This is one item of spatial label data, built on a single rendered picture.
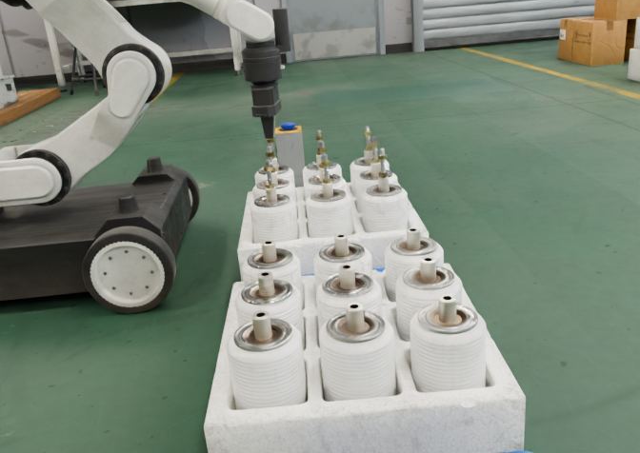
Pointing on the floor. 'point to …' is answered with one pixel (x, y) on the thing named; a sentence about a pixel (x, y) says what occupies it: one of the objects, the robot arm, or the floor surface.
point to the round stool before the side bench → (84, 76)
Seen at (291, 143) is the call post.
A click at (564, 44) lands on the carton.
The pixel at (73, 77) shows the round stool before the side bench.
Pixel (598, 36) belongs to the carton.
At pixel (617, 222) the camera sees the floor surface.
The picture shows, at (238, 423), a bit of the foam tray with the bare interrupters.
